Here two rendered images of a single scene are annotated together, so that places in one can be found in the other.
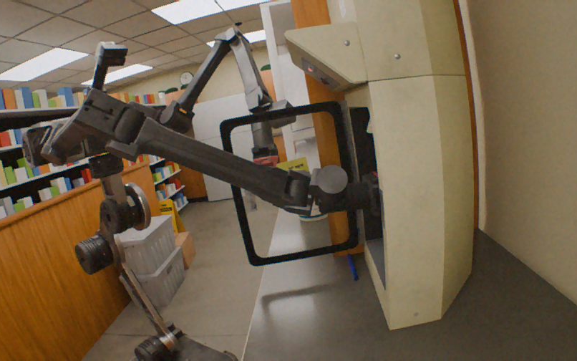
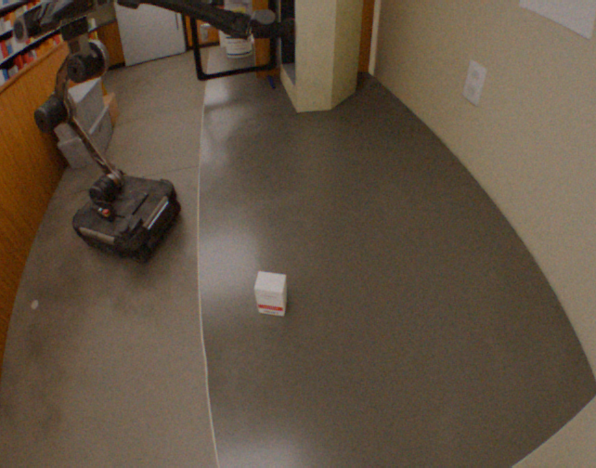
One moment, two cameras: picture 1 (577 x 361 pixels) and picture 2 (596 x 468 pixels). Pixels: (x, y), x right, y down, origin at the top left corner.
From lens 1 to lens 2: 0.42 m
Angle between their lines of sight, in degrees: 39
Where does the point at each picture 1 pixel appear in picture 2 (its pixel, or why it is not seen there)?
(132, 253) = not seen: hidden behind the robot
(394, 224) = (302, 43)
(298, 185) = (241, 20)
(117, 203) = (84, 57)
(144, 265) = not seen: hidden behind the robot
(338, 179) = (269, 17)
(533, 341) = (386, 125)
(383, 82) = not seen: outside the picture
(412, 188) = (315, 24)
